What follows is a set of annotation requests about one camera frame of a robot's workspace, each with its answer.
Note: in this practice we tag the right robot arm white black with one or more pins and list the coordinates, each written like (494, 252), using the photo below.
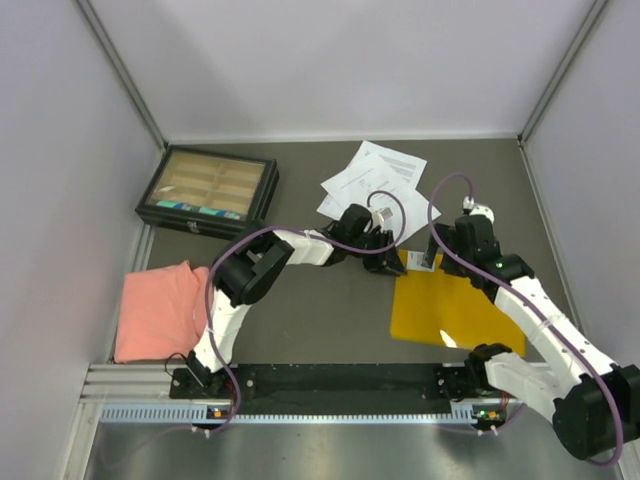
(591, 402)

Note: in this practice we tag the black compartment display box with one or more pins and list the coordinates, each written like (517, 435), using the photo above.
(202, 178)

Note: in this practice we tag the aluminium front rail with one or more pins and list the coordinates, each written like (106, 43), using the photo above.
(119, 383)

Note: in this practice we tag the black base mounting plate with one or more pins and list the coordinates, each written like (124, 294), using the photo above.
(351, 388)

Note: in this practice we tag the left aluminium frame post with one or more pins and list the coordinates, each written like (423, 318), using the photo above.
(120, 70)

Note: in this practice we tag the yellow plastic folder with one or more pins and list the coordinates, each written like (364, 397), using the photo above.
(434, 308)

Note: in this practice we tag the pink folded cloth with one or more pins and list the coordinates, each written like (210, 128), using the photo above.
(161, 313)

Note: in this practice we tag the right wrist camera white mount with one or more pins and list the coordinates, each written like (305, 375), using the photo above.
(471, 207)

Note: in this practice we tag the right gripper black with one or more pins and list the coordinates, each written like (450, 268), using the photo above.
(447, 234)

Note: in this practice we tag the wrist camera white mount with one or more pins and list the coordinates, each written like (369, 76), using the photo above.
(471, 207)
(381, 217)

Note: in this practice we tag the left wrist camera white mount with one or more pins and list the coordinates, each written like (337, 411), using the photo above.
(381, 217)

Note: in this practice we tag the teal tube right in box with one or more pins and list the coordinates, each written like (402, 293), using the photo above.
(220, 213)

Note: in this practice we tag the teal tube in box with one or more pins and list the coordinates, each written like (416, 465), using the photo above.
(182, 206)
(220, 213)

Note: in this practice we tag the teal tube left in box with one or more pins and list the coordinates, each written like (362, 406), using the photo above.
(182, 206)

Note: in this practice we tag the aluminium frame post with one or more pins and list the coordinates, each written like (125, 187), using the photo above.
(120, 70)
(588, 25)

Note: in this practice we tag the grey slotted cable duct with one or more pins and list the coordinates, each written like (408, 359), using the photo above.
(202, 414)

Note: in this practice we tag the right aluminium frame post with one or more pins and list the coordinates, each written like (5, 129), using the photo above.
(588, 25)

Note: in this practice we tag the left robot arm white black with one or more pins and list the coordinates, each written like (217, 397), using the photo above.
(249, 266)

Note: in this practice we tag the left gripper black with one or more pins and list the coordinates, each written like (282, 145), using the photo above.
(392, 262)

